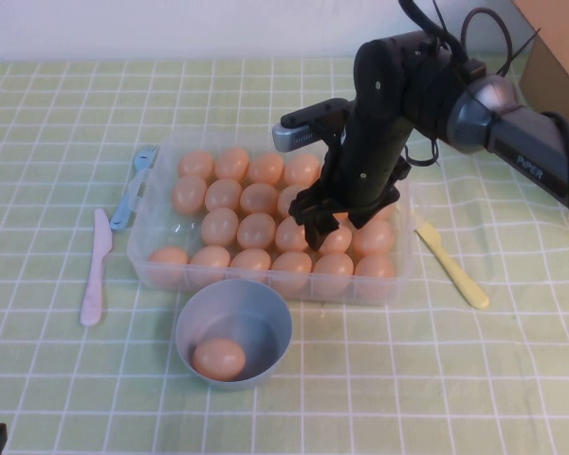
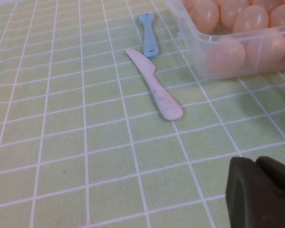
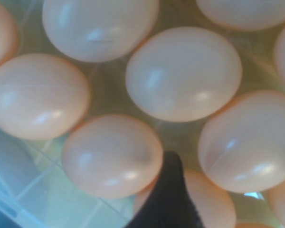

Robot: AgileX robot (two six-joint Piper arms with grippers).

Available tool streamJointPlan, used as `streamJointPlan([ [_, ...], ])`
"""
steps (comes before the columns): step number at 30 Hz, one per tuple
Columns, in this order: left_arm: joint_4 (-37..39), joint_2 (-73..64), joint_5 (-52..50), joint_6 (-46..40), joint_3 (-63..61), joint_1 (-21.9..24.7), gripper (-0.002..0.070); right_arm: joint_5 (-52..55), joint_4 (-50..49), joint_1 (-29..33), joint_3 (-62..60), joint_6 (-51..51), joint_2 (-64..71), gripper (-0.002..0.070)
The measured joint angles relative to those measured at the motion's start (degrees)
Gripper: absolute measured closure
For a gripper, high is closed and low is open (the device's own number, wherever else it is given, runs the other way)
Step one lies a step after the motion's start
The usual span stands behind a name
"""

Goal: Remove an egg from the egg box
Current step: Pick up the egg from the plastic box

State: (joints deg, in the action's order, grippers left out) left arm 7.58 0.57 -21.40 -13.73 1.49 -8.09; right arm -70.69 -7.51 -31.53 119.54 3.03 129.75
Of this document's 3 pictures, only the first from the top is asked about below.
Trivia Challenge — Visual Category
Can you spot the blue plastic bowl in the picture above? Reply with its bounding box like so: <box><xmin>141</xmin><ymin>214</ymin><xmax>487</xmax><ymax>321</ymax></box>
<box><xmin>174</xmin><ymin>278</ymin><xmax>294</xmax><ymax>392</ymax></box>

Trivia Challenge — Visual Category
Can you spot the clear plastic egg box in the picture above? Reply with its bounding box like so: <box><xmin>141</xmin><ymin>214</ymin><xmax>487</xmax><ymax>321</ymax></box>
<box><xmin>125</xmin><ymin>130</ymin><xmax>414</xmax><ymax>304</ymax></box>

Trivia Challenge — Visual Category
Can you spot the yellow plastic knife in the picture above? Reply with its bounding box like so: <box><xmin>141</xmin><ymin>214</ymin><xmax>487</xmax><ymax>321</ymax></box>
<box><xmin>414</xmin><ymin>220</ymin><xmax>490</xmax><ymax>310</ymax></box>

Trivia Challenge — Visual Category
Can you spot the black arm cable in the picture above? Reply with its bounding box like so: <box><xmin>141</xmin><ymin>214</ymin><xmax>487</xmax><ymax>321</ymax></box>
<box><xmin>397</xmin><ymin>0</ymin><xmax>473</xmax><ymax>65</ymax></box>

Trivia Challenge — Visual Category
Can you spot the blue plastic fork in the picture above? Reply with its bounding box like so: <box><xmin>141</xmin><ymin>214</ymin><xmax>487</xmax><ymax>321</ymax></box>
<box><xmin>108</xmin><ymin>144</ymin><xmax>161</xmax><ymax>232</ymax></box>

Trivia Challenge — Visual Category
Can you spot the brown cardboard box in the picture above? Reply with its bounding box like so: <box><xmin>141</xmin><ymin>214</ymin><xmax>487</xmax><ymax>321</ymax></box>
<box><xmin>511</xmin><ymin>0</ymin><xmax>569</xmax><ymax>115</ymax></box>

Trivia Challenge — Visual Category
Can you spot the black camera cable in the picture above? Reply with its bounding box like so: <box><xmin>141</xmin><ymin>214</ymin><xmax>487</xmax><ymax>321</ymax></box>
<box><xmin>404</xmin><ymin>136</ymin><xmax>441</xmax><ymax>170</ymax></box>

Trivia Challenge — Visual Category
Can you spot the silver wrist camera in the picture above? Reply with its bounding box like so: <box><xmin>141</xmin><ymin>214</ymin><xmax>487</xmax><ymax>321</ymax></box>
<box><xmin>271</xmin><ymin>98</ymin><xmax>352</xmax><ymax>154</ymax></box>

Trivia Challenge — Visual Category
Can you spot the pink plastic knife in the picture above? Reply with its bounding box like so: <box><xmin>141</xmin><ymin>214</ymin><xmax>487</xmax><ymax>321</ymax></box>
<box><xmin>79</xmin><ymin>208</ymin><xmax>115</xmax><ymax>327</ymax></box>

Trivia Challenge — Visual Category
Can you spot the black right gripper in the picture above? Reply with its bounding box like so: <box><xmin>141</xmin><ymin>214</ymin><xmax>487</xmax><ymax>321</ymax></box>
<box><xmin>288</xmin><ymin>102</ymin><xmax>416</xmax><ymax>252</ymax></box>

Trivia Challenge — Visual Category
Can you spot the green checked tablecloth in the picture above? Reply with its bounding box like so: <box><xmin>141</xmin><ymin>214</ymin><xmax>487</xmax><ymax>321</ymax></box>
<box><xmin>0</xmin><ymin>55</ymin><xmax>569</xmax><ymax>455</ymax></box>

